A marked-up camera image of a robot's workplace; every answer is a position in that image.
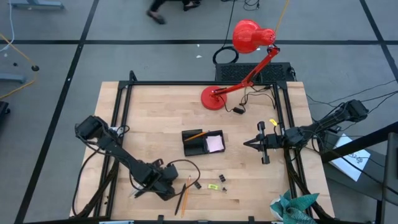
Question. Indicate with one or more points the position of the yellow tag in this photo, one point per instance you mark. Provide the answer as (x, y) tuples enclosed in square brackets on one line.
[(273, 122)]

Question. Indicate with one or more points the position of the person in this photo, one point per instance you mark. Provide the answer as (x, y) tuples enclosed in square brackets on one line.
[(155, 17)]

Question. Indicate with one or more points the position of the black binder clip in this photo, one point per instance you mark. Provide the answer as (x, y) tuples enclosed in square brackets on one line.
[(222, 178), (224, 188), (198, 185)]

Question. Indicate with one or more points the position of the black metal stand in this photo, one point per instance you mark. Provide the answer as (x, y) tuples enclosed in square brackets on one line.
[(357, 143)]

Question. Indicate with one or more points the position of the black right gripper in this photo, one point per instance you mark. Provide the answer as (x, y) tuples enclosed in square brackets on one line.
[(273, 141)]

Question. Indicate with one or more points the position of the pink sticky notes pad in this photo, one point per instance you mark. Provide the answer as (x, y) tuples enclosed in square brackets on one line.
[(214, 143)]

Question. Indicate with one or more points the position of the yellow pencil with eraser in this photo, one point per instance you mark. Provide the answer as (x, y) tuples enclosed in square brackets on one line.
[(196, 136), (186, 196)]

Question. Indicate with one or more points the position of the black metal table frame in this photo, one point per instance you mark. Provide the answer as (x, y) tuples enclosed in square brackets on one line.
[(202, 83)]

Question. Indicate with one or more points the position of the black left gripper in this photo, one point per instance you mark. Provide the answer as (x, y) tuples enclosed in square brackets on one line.
[(168, 174)]

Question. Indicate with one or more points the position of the teal leafy plant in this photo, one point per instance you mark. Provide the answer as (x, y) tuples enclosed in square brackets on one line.
[(295, 208)]

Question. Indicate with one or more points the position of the black computer case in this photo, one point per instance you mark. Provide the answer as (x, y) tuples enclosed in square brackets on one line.
[(236, 72)]

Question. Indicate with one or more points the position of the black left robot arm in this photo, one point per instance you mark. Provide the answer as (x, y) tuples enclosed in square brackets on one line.
[(124, 155)]

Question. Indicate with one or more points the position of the black mesh desk organizer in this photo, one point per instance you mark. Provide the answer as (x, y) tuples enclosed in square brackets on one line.
[(194, 149)]

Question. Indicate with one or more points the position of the black pen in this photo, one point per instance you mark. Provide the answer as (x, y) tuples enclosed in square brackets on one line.
[(179, 200)]

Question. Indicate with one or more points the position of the black frame clamp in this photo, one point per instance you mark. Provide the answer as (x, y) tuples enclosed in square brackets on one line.
[(160, 218), (251, 219)]

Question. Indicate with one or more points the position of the grey table foot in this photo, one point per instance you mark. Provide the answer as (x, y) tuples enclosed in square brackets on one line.
[(37, 4), (12, 77)]

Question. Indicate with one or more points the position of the yellow eraser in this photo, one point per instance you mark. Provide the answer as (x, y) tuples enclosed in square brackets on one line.
[(213, 186)]

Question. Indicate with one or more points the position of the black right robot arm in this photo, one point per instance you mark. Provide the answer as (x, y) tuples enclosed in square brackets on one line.
[(326, 123)]

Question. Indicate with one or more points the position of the white board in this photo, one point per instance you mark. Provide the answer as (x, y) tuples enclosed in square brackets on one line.
[(348, 161)]

